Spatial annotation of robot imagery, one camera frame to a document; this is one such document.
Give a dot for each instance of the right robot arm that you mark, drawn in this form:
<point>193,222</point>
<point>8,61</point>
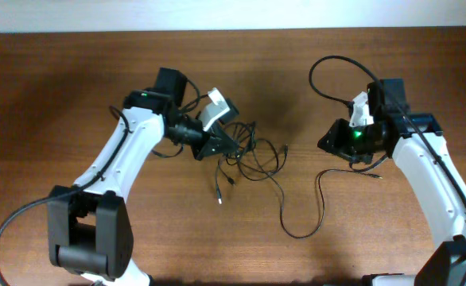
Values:
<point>418,148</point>

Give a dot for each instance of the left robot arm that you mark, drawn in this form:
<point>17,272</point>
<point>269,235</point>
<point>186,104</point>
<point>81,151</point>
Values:
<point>89,228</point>

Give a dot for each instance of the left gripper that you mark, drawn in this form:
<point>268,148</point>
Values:
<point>211,144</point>

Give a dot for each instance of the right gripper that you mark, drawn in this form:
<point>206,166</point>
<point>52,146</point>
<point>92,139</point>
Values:
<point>335,144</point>

